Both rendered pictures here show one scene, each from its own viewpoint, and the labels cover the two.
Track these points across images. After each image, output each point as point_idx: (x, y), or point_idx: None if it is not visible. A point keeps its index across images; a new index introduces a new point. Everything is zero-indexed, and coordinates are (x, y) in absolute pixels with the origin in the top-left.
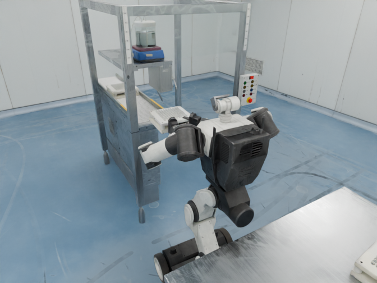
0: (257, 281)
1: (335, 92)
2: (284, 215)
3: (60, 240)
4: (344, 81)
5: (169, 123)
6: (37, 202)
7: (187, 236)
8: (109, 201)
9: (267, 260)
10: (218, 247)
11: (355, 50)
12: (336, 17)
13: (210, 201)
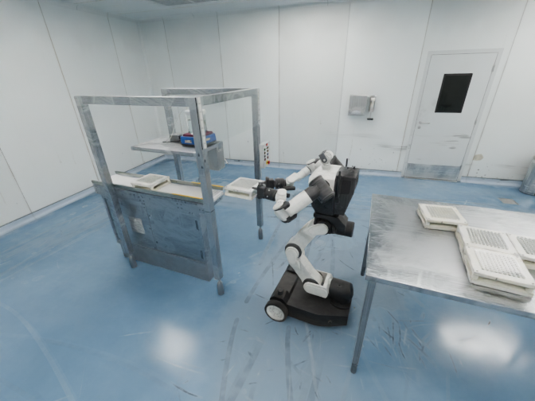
0: (402, 251)
1: (276, 149)
2: None
3: (160, 351)
4: (280, 140)
5: (260, 188)
6: (91, 339)
7: (266, 283)
8: (173, 294)
9: (392, 240)
10: (314, 269)
11: (282, 117)
12: (263, 95)
13: (324, 230)
